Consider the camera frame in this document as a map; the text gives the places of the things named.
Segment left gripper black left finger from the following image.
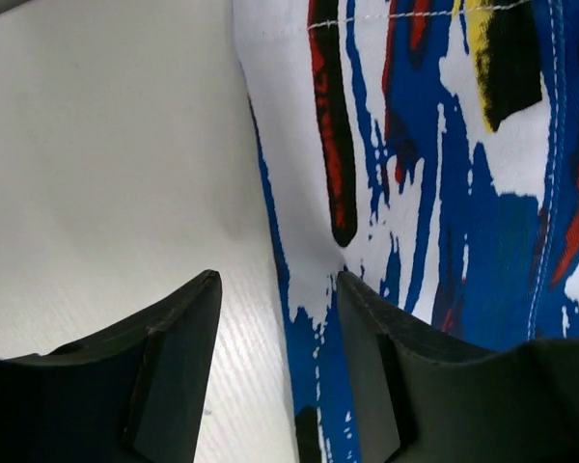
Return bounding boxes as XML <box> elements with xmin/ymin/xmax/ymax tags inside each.
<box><xmin>0</xmin><ymin>270</ymin><xmax>222</xmax><ymax>462</ymax></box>

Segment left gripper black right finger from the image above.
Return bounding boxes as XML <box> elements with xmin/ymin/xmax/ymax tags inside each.
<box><xmin>337</xmin><ymin>272</ymin><xmax>579</xmax><ymax>462</ymax></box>

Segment blue white red patterned trousers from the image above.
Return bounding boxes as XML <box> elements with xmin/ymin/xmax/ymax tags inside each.
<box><xmin>233</xmin><ymin>1</ymin><xmax>579</xmax><ymax>462</ymax></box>

